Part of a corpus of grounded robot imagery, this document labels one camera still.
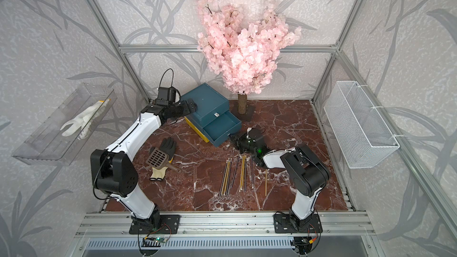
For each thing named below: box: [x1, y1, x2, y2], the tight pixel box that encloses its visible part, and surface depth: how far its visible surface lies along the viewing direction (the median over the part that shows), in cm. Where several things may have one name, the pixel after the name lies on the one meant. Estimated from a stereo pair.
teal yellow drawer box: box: [180, 82, 243, 148], surface depth 91 cm
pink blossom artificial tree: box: [197, 0, 302, 115], surface depth 72 cm
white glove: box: [60, 98, 112, 140], surface depth 68 cm
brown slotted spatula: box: [145, 147, 182, 174], surface depth 91 cm
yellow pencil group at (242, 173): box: [238, 155, 247, 193], surface depth 90 cm
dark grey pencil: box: [230, 156, 240, 188], surface depth 90 cm
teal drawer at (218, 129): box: [202, 110, 243, 147], surface depth 91 cm
